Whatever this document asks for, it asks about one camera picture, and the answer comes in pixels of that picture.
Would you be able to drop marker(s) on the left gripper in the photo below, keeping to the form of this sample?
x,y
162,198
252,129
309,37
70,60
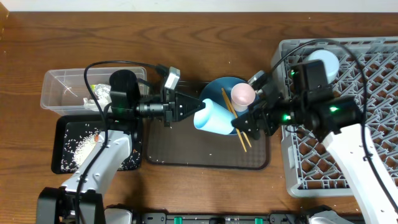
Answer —
x,y
173,111

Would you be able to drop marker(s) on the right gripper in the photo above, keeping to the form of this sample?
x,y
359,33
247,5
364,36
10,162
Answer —
x,y
262,111

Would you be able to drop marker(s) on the light blue cup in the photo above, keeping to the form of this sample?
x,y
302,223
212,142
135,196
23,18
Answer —
x,y
213,118

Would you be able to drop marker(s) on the white tissue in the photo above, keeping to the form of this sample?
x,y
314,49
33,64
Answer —
x,y
101,93

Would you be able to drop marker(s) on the light blue bowl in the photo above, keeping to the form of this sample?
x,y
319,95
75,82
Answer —
x,y
330,61

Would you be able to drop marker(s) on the white rice pile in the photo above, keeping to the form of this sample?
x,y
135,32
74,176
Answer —
x,y
78,142

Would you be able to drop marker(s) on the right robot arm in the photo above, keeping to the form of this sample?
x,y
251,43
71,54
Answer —
x,y
337,123

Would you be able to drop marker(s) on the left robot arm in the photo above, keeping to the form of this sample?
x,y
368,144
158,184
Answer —
x,y
80,198

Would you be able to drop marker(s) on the black waste tray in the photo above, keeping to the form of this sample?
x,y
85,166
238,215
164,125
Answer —
x,y
130,163

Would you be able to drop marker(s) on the grey dishwasher rack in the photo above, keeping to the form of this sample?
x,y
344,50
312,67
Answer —
x,y
310,171

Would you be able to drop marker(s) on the white pink cup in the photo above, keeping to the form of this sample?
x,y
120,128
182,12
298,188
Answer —
x,y
242,95

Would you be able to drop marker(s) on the right wooden chopstick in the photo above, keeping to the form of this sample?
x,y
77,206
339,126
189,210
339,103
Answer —
x,y
244,135

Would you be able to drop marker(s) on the wooden chopstick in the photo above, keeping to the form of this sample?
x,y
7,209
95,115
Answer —
x,y
244,135
230,108

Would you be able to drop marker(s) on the brown serving tray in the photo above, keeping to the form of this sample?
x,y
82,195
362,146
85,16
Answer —
x,y
181,144

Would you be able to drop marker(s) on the left wooden chopstick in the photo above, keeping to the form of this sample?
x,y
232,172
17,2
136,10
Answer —
x,y
230,108

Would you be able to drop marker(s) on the clear plastic bin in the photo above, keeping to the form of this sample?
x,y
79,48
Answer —
x,y
64,90

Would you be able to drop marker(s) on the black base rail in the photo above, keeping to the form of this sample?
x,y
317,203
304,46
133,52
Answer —
x,y
217,218

